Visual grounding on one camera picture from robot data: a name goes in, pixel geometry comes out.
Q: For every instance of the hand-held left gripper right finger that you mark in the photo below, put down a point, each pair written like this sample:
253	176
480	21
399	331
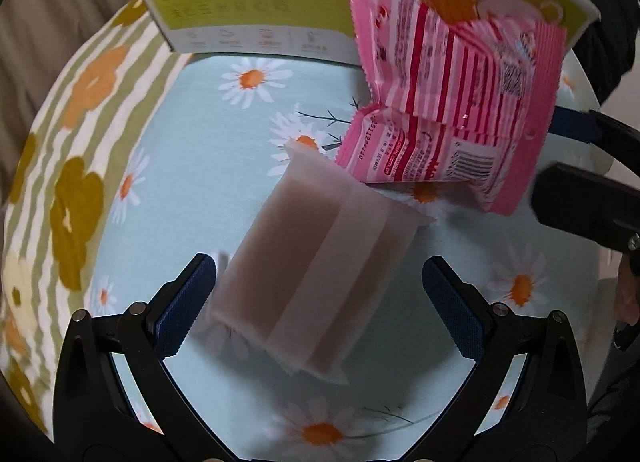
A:
452	312

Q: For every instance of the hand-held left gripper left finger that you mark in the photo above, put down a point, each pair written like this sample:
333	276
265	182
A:
185	312

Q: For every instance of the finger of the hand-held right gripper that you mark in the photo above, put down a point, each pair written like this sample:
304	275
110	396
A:
580	124
585	207

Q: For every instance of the pale mauve snack packet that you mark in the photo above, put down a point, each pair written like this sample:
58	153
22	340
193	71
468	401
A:
310	267

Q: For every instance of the pink striped snack packet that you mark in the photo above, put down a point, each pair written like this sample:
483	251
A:
450	52

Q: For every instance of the person's right hand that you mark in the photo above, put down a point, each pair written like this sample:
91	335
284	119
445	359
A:
630	292

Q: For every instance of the dark cloth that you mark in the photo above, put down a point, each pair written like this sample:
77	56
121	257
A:
610	17

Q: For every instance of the light blue daisy tablecloth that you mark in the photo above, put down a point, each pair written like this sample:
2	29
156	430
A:
200	142

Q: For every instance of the green striped floral blanket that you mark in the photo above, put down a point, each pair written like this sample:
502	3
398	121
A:
65	142

